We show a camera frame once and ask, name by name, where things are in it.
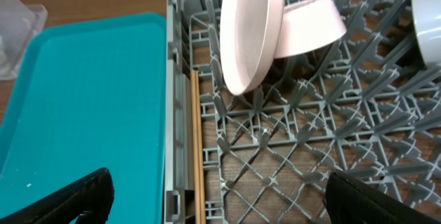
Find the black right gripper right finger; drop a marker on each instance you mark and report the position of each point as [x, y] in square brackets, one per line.
[350, 201]

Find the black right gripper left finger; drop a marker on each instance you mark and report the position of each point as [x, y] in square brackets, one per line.
[87, 200]

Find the wooden chopstick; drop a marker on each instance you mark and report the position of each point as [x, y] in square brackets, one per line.
[195, 147]
[200, 149]

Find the white bowl with rice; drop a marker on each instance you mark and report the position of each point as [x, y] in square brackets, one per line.
[308, 25]

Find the large white plate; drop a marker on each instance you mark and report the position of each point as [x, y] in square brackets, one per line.
[249, 34]

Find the white cup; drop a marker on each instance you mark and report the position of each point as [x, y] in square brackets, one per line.
[426, 21]

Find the grey dishwasher rack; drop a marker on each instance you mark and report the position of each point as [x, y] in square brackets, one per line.
[366, 104]

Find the clear plastic waste bin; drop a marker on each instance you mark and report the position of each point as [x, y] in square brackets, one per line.
[20, 23]

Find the teal plastic tray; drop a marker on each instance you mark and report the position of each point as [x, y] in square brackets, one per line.
[89, 95]

